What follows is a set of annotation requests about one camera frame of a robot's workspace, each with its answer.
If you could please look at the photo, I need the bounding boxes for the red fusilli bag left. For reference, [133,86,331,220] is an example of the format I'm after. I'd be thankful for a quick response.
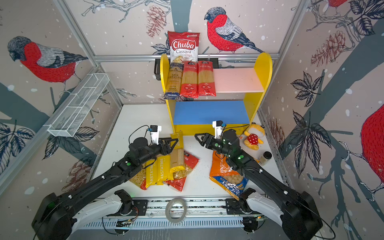
[130,172,147,190]

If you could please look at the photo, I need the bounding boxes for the yellow shelf pink blue boards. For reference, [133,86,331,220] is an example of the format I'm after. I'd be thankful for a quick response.
[166,53,273,136]

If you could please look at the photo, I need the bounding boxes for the clear tape roll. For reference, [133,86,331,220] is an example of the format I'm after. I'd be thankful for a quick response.
[165,198,187,224]

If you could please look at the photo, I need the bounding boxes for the yellow spaghetti pack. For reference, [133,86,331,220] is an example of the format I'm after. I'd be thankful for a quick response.
[170,131,185,174]

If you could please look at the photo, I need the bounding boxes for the yellow Pastatime pack right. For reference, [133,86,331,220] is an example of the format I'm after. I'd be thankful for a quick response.
[157,156,174,183]

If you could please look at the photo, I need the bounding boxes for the red spaghetti pack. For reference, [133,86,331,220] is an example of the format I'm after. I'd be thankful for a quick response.
[180,61,199,99]
[198,61,217,97]

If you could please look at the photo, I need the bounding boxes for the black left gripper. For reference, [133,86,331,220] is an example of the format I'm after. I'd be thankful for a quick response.
[138,135,178,166]

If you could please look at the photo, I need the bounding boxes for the red Chuba cassava chips bag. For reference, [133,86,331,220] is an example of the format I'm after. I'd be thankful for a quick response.
[168,31,200,62]

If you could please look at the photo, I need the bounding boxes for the yellow pastatime pack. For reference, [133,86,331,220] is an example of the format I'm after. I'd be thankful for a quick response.
[157,156,174,183]
[145,160,159,188]

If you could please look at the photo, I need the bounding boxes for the orange Pastatime pasta bag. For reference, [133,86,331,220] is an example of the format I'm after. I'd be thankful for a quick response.
[210,151,239,177]

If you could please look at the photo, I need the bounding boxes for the white wire mesh basket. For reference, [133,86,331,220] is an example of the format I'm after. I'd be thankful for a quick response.
[48,73,110,137]

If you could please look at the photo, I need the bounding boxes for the small spice jar black lid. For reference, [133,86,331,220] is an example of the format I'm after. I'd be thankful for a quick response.
[258,151,273,166]

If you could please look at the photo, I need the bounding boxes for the yellow Pastatime pack left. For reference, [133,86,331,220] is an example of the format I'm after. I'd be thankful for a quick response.
[145,160,159,188]

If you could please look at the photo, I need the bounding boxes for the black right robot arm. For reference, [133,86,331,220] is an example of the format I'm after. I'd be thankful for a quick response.
[195,130,323,240]

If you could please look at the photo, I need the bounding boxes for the blue gold spaghetti pack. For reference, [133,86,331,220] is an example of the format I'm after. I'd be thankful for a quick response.
[164,58,184,100]

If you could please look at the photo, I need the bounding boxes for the red fusilli bag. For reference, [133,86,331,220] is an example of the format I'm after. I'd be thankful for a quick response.
[130,172,147,190]
[165,151,200,192]

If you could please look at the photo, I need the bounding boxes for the blue macaroni pasta bag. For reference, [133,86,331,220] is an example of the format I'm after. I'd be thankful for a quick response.
[210,175,248,200]

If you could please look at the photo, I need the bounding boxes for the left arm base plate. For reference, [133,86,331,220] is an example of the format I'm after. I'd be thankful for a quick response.
[117,199,148,217]

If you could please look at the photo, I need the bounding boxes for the yellow red plush toy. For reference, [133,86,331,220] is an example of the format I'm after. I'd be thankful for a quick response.
[244,123,265,151]

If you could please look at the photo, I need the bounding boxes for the red fusilli bag right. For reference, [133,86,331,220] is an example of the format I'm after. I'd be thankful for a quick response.
[165,151,200,192]

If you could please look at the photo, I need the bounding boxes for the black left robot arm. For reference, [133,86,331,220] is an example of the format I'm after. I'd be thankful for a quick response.
[32,137,178,240]

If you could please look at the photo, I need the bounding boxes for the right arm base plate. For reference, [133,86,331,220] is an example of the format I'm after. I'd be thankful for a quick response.
[222,198,263,215]

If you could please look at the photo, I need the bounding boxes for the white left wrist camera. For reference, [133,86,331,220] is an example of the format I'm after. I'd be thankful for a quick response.
[149,125,162,145]

